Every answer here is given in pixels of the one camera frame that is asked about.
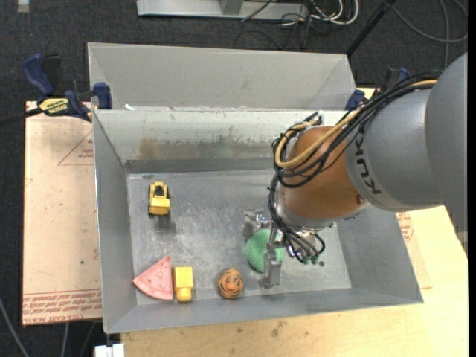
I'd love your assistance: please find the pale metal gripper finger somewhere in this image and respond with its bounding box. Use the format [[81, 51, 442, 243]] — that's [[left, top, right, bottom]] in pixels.
[[242, 208, 269, 239], [257, 250, 283, 290]]

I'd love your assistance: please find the grey metal bin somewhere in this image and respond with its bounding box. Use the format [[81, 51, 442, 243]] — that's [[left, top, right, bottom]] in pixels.
[[87, 42, 424, 335]]

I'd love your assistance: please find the green round sponge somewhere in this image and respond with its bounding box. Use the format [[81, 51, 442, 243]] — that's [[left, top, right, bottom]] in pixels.
[[243, 228, 287, 274]]

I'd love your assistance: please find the brown cardboard board, red print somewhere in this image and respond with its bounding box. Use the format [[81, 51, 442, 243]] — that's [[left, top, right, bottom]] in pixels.
[[22, 100, 433, 327]]

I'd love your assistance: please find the yellow block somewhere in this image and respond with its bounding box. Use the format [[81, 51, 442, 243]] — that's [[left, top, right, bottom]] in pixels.
[[173, 266, 195, 303]]

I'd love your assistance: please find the orange tiger-face ball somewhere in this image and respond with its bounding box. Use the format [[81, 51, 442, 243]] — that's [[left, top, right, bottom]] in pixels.
[[217, 267, 245, 300]]

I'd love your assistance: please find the yellow toy truck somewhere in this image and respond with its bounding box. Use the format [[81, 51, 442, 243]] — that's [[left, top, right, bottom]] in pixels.
[[147, 181, 172, 216]]

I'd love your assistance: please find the pink toy watermelon slice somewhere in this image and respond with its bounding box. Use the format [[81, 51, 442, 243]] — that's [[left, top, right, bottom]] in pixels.
[[132, 255, 175, 301]]

